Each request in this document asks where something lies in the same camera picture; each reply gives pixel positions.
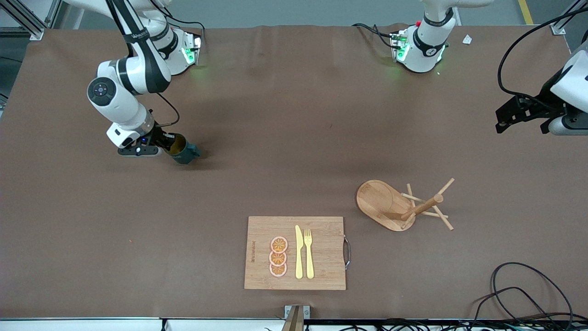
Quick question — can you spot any black left base cable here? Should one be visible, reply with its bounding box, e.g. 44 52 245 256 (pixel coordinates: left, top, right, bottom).
353 23 398 49

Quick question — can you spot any black looped cable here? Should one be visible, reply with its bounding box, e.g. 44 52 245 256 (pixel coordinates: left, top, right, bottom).
472 287 559 331
491 262 575 331

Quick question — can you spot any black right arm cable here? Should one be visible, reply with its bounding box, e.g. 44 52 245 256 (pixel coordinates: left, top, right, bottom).
154 91 180 127

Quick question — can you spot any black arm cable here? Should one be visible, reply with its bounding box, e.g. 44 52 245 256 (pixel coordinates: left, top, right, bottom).
498 7 588 99
154 91 180 127

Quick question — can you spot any dark teal ribbed mug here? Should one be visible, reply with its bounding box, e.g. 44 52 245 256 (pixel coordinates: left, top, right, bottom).
163 133 201 165

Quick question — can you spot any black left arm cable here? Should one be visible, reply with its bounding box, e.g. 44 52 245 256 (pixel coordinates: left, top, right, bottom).
498 7 588 99

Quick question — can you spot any yellow plastic knife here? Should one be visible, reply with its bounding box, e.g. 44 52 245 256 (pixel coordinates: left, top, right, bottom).
294 225 304 280

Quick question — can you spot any wooden mug tree rack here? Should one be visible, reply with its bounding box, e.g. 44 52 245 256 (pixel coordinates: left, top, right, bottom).
356 178 455 232

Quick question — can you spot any black cable bundle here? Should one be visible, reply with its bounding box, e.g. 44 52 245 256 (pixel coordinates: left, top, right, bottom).
377 317 588 331

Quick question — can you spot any yellow plastic fork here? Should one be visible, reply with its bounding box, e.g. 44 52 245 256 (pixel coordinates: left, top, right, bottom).
304 228 315 280

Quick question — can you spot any black base cable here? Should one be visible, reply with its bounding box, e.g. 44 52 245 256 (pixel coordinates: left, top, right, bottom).
353 23 398 49
156 0 206 44

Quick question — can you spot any aluminium frame post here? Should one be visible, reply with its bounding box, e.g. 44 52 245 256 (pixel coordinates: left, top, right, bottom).
0 0 62 41
550 0 588 35

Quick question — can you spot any bamboo cutting board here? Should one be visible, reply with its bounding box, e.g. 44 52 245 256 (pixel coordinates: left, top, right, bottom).
244 216 346 291

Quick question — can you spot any black right base cable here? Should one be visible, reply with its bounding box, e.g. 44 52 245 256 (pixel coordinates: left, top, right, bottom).
156 0 206 44

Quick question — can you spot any metal table edge bracket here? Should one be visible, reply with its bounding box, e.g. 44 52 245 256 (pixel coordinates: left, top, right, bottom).
283 305 311 331

